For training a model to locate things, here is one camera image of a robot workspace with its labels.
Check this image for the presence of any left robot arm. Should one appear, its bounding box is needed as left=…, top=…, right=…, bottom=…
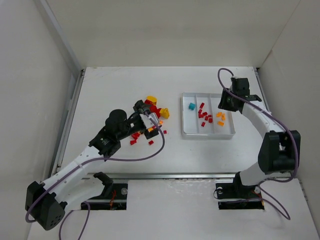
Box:
left=25, top=100, right=162, bottom=231

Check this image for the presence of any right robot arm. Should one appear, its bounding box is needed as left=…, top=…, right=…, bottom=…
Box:
left=218, top=76, right=301, bottom=193

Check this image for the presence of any red round lego piece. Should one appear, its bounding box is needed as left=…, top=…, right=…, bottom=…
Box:
left=131, top=132, right=141, bottom=140

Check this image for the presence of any red lego near front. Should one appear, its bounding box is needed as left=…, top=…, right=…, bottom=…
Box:
left=130, top=140, right=137, bottom=146

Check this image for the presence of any large red lego assembly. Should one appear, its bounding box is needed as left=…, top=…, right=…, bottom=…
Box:
left=144, top=99, right=162, bottom=118

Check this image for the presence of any yellow lego block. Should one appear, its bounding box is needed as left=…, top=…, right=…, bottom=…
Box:
left=159, top=108, right=170, bottom=119

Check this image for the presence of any white divided tray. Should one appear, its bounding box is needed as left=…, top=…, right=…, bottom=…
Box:
left=181, top=92, right=236, bottom=140

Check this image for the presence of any teal lego in tray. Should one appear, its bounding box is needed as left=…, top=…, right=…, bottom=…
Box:
left=188, top=102, right=196, bottom=111

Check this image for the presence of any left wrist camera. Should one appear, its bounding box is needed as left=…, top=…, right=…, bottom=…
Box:
left=140, top=112, right=160, bottom=129

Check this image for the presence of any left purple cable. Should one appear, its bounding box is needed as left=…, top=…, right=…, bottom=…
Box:
left=24, top=117, right=166, bottom=240

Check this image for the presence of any purple cable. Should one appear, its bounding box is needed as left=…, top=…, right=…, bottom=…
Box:
left=24, top=117, right=166, bottom=240
left=216, top=67, right=301, bottom=221

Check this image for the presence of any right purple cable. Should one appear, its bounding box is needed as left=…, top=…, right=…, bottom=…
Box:
left=216, top=67, right=301, bottom=221

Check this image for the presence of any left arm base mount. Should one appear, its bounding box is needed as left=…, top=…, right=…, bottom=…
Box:
left=89, top=172, right=128, bottom=211

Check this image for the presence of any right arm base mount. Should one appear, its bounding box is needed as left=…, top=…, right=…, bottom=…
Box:
left=214, top=180, right=265, bottom=210

